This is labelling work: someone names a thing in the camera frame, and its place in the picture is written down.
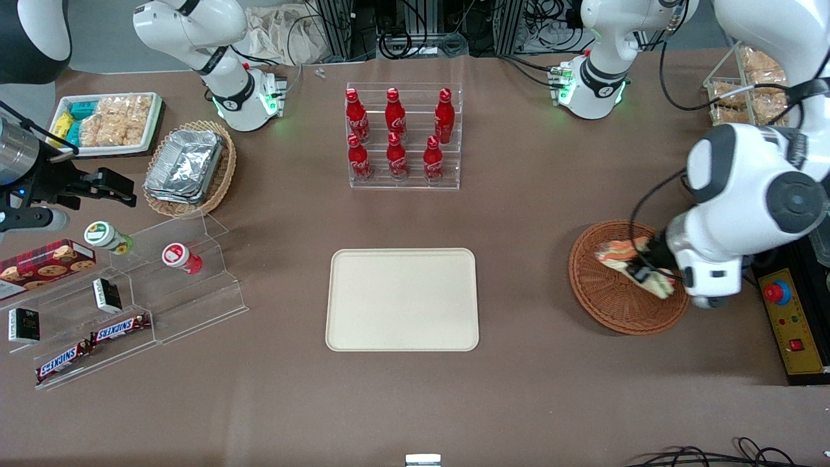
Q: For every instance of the yellow emergency stop control box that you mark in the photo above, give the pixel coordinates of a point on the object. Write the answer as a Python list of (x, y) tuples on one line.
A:
[(797, 331)]

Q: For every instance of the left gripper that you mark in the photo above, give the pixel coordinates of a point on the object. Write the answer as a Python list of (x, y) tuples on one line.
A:
[(656, 251)]

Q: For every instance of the Snickers chocolate bar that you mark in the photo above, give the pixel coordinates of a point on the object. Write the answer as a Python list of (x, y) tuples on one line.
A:
[(120, 329), (61, 361)]

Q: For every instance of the beige crumpled cloth bag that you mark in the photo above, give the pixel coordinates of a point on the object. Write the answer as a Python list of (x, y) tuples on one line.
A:
[(279, 32)]

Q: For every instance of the red drink bottle white lid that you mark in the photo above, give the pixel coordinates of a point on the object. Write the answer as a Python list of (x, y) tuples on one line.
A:
[(181, 257)]

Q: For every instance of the clear acrylic step shelf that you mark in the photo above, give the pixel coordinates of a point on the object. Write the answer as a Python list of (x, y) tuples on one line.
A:
[(188, 305)]

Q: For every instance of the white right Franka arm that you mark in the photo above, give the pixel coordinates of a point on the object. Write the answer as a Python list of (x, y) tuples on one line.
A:
[(230, 91)]

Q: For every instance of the small black chocolate box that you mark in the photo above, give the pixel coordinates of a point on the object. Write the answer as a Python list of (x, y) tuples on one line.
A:
[(107, 295), (24, 325)]

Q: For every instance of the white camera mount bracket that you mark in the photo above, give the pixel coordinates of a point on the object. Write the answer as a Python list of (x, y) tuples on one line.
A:
[(423, 460)]

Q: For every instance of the clear plastic box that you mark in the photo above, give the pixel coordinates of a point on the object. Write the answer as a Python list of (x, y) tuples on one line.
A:
[(820, 250)]

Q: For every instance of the white rectangular snack tray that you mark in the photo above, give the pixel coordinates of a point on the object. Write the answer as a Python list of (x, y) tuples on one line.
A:
[(58, 150)]

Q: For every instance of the red cola bottle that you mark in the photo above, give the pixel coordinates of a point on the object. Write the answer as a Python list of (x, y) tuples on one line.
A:
[(356, 117), (433, 163), (444, 117), (358, 162), (397, 161), (395, 115)]

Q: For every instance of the cream rectangular tray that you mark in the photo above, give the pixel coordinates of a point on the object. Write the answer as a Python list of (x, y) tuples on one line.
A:
[(402, 299)]

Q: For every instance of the oval light wicker basket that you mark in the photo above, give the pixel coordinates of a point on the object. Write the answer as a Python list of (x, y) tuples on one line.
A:
[(224, 175)]

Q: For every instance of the clear bag of rice crackers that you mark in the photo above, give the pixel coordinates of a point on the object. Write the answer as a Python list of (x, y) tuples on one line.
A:
[(117, 120)]

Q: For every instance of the aluminium foil container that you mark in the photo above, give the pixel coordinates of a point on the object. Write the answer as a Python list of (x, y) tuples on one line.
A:
[(185, 162), (170, 198)]

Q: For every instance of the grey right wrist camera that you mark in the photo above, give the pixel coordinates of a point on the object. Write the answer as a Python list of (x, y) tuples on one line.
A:
[(35, 220)]

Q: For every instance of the clear bag of fried snacks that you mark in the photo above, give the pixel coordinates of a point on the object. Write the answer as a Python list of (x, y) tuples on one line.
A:
[(771, 81), (729, 117), (760, 59), (729, 96)]

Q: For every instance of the triangular sandwich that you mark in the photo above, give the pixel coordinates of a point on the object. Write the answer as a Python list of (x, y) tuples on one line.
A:
[(616, 251)]

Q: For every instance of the teal snack packet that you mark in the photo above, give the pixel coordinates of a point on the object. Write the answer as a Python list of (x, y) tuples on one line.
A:
[(83, 109)]

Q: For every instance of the aluminium profile frame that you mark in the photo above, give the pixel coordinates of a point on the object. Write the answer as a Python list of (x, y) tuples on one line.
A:
[(336, 29), (509, 26)]

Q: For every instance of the clear acrylic bottle rack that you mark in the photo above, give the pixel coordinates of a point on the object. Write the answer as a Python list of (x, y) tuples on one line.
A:
[(415, 185)]

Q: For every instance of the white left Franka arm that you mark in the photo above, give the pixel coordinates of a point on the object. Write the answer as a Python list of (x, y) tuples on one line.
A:
[(746, 181)]

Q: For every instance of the round brown wicker basket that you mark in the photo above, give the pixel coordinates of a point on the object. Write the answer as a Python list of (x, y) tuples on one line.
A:
[(603, 292)]

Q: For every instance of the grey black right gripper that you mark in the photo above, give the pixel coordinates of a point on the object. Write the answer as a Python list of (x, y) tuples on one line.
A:
[(53, 181)]

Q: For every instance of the red chocolate chip cookie box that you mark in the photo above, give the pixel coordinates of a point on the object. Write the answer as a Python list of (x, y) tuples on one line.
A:
[(45, 266)]

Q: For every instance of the yellow snack packet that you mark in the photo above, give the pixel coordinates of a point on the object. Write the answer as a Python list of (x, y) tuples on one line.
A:
[(61, 124)]

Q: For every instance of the green drink bottle sunflower lid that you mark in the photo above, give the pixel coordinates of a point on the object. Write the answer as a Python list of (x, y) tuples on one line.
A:
[(107, 237)]

